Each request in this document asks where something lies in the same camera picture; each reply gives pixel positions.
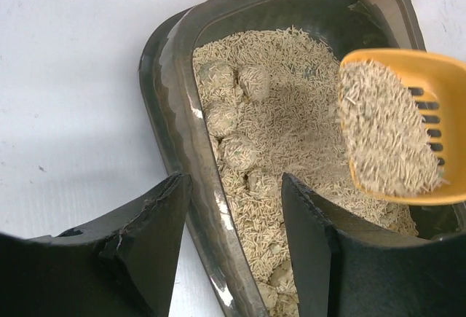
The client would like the grey plastic litter box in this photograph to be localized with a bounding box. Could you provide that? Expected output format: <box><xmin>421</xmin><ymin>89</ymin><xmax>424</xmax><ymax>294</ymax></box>
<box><xmin>139</xmin><ymin>0</ymin><xmax>465</xmax><ymax>316</ymax></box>

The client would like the beige cat litter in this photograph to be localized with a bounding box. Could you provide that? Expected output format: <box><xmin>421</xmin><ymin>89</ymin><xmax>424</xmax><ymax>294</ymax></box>
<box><xmin>193</xmin><ymin>27</ymin><xmax>417</xmax><ymax>316</ymax></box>

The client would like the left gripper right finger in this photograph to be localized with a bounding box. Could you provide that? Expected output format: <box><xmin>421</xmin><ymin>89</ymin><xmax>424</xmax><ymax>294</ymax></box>
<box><xmin>282</xmin><ymin>173</ymin><xmax>465</xmax><ymax>316</ymax></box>

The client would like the yellow litter scoop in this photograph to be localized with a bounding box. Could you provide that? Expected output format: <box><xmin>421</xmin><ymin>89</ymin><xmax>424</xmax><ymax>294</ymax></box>
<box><xmin>338</xmin><ymin>48</ymin><xmax>465</xmax><ymax>206</ymax></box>

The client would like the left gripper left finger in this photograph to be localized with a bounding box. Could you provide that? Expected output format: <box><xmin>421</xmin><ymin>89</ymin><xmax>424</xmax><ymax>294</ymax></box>
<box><xmin>1</xmin><ymin>173</ymin><xmax>192</xmax><ymax>316</ymax></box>

